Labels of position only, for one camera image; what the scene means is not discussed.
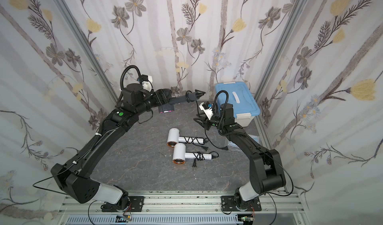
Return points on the aluminium mounting rail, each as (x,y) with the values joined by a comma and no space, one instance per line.
(186,208)

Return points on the white hair dryer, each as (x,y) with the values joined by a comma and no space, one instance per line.
(174,137)
(180,155)

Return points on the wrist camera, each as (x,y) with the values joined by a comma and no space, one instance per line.
(146,81)
(206,108)

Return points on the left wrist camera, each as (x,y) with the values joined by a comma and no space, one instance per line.
(146,81)

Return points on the dark grey pink hair dryer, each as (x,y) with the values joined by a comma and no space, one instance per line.
(168,104)

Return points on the bag of blue face masks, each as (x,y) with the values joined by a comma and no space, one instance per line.
(254,139)

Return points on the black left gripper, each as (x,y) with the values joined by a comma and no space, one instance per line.
(163,96)

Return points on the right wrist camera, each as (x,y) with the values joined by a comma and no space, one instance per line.
(206,108)

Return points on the blue lid storage box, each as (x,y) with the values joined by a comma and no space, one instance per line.
(245,107)

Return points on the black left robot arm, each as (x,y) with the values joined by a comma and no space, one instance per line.
(74,177)

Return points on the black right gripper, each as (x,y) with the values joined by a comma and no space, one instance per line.
(208,122)

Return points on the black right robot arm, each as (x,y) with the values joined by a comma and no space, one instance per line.
(266,172)

